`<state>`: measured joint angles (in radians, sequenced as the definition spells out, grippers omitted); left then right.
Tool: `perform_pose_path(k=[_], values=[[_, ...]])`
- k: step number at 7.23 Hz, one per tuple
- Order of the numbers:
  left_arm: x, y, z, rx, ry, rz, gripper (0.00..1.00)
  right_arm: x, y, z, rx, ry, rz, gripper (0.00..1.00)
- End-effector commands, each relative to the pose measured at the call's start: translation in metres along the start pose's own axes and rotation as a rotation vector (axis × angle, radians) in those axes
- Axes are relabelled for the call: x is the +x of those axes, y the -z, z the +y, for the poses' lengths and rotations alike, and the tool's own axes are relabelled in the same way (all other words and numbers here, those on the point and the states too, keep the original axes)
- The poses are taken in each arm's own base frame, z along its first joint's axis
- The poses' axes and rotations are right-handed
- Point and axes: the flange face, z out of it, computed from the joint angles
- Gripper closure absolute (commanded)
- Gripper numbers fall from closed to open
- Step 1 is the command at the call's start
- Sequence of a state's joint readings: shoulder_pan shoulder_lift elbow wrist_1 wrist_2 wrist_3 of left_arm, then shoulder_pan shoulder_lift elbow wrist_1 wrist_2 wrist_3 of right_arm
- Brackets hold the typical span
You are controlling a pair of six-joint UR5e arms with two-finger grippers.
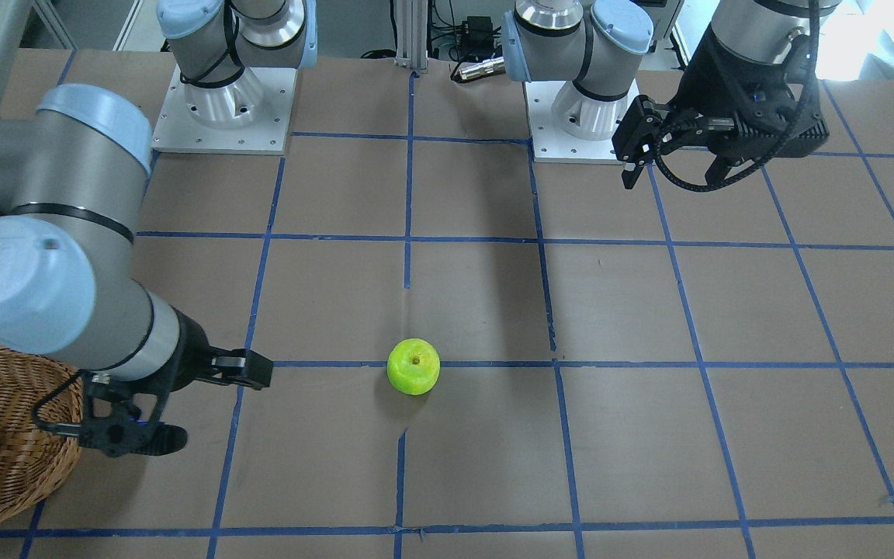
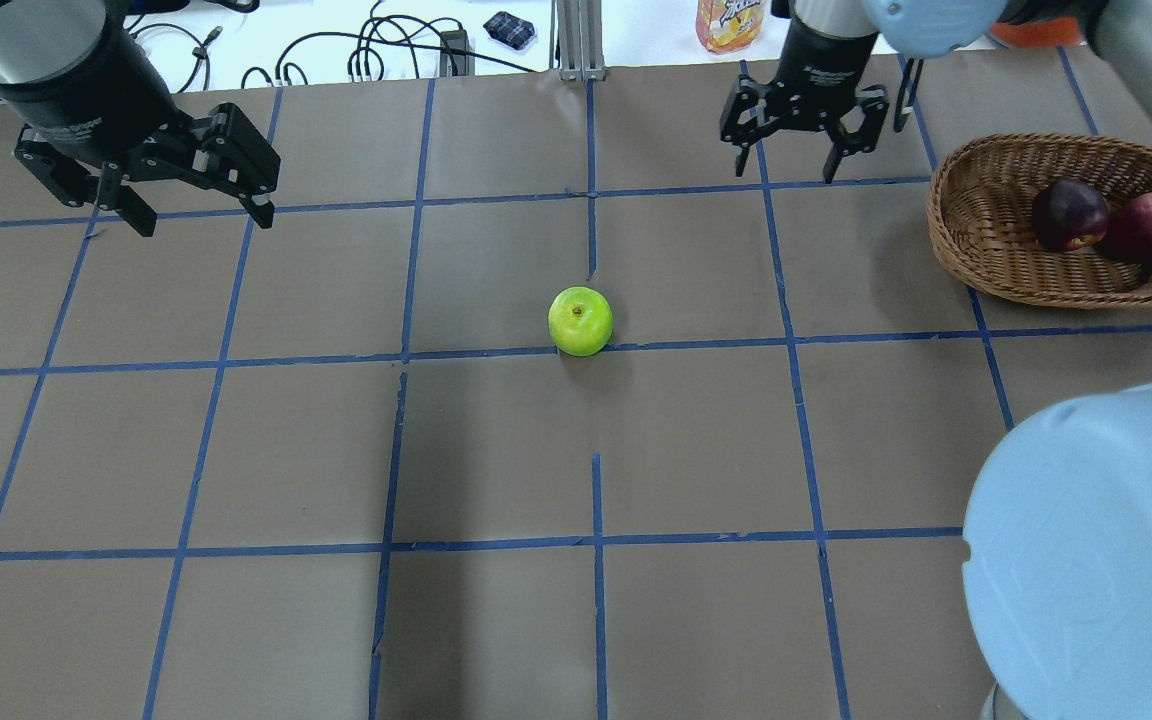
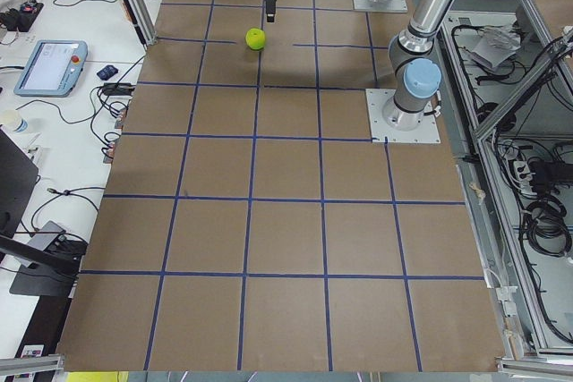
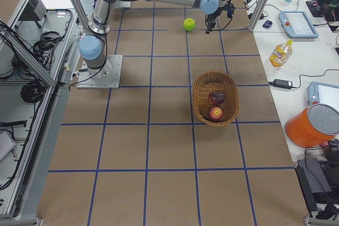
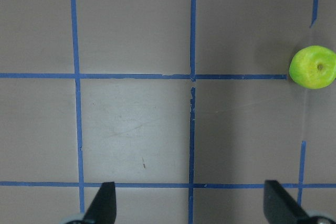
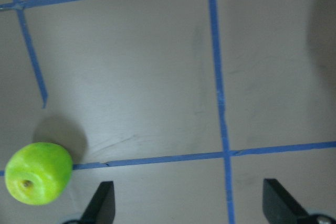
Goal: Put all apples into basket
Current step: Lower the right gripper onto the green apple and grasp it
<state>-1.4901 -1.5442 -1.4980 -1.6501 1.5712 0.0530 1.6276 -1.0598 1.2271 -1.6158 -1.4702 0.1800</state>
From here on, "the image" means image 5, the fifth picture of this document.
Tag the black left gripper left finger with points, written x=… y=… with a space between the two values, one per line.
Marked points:
x=103 y=208

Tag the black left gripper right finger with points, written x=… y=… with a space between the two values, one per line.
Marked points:
x=280 y=207

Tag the green apple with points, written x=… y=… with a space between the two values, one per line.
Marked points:
x=313 y=67

